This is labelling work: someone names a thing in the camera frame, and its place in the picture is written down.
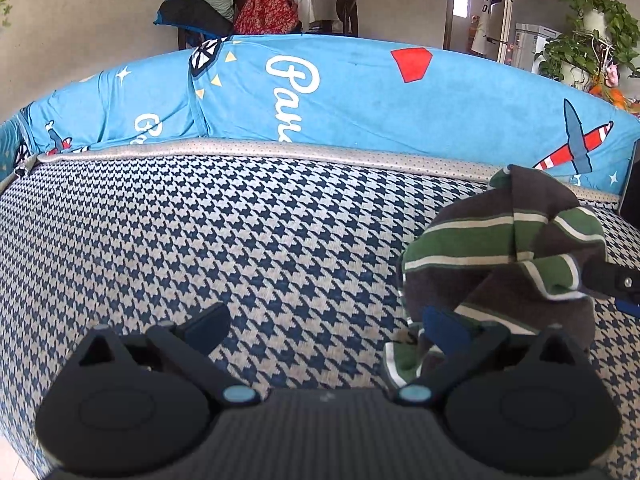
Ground white appliance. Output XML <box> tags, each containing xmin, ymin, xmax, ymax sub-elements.
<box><xmin>514</xmin><ymin>22</ymin><xmax>562</xmax><ymax>73</ymax></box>

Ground red floral cloth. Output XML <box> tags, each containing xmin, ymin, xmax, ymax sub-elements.
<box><xmin>232</xmin><ymin>0</ymin><xmax>302</xmax><ymax>37</ymax></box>

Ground orange flowers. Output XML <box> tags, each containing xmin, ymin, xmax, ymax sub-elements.
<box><xmin>589</xmin><ymin>82</ymin><xmax>630</xmax><ymax>110</ymax></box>

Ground green brown striped shirt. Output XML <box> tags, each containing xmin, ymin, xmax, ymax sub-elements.
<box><xmin>382</xmin><ymin>165</ymin><xmax>608</xmax><ymax>391</ymax></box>

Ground table with white cloth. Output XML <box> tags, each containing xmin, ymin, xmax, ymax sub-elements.
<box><xmin>290</xmin><ymin>0</ymin><xmax>342</xmax><ymax>31</ymax></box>

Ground blue printed sofa cover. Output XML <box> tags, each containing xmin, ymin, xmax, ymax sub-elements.
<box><xmin>0</xmin><ymin>34</ymin><xmax>640</xmax><ymax>195</ymax></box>

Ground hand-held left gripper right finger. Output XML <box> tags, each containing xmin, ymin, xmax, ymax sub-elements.
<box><xmin>393</xmin><ymin>307</ymin><xmax>591</xmax><ymax>407</ymax></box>

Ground black box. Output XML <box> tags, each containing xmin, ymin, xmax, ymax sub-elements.
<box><xmin>619</xmin><ymin>140</ymin><xmax>640</xmax><ymax>216</ymax></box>

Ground bright wooden doorway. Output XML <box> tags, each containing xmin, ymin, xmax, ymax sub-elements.
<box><xmin>444</xmin><ymin>0</ymin><xmax>516</xmax><ymax>57</ymax></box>

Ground silver fridge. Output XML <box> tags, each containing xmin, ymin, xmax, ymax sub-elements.
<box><xmin>500</xmin><ymin>0</ymin><xmax>586</xmax><ymax>63</ymax></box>

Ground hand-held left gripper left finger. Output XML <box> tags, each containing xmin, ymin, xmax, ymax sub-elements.
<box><xmin>75</xmin><ymin>302</ymin><xmax>261</xmax><ymax>408</ymax></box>

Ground dark wooden chair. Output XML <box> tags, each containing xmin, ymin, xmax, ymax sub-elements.
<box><xmin>336</xmin><ymin>0</ymin><xmax>362</xmax><ymax>37</ymax></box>

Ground houndstooth sofa seat mat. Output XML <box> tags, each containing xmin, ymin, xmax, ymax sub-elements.
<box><xmin>0</xmin><ymin>140</ymin><xmax>640</xmax><ymax>480</ymax></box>

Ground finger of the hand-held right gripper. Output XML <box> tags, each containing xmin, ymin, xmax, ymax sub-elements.
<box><xmin>582</xmin><ymin>258</ymin><xmax>640</xmax><ymax>318</ymax></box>

